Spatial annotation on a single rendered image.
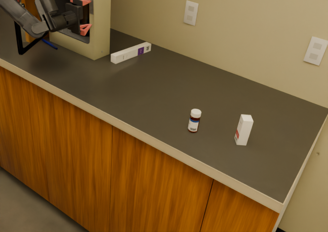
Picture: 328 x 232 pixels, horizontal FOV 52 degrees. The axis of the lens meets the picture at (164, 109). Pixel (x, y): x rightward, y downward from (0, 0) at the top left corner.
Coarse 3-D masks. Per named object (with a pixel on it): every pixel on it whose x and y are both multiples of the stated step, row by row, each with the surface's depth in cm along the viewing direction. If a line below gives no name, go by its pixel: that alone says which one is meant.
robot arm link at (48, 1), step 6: (36, 0) 119; (42, 0) 119; (48, 0) 120; (54, 0) 122; (36, 6) 120; (42, 6) 120; (48, 6) 120; (54, 6) 121; (42, 12) 120; (42, 18) 120; (36, 24) 118; (42, 24) 119; (36, 30) 118; (42, 30) 119; (48, 30) 121
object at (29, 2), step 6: (18, 0) 138; (24, 0) 143; (30, 0) 148; (30, 6) 149; (30, 12) 150; (36, 12) 156; (24, 36) 148; (30, 36) 154; (18, 42) 144; (24, 42) 149; (30, 42) 154; (18, 48) 145
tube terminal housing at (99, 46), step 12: (96, 0) 149; (108, 0) 156; (96, 12) 152; (108, 12) 159; (96, 24) 155; (108, 24) 162; (60, 36) 170; (96, 36) 158; (108, 36) 165; (72, 48) 169; (84, 48) 164; (96, 48) 161; (108, 48) 169
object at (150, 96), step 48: (0, 48) 163; (48, 48) 169; (96, 96) 136; (144, 96) 140; (192, 96) 145; (240, 96) 150; (288, 96) 155; (192, 144) 117; (288, 144) 123; (240, 192) 105; (288, 192) 102
